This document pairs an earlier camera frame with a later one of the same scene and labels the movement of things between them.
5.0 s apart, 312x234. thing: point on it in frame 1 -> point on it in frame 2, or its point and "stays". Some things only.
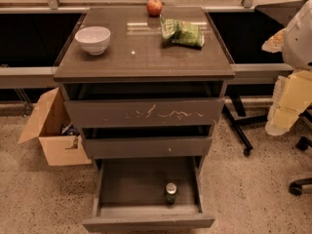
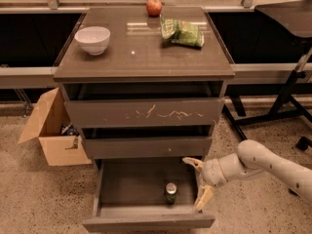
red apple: x=154 y=8 stays
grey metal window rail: x=24 y=77 stays
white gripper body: x=298 y=44 -> x=211 y=172
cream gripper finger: x=274 y=43 -> x=198 y=165
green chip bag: x=181 y=32 stays
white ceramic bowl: x=94 y=40 stays
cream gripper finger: x=280 y=120 -> x=206 y=194
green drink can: x=171 y=192 stays
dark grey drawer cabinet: x=145 y=85 stays
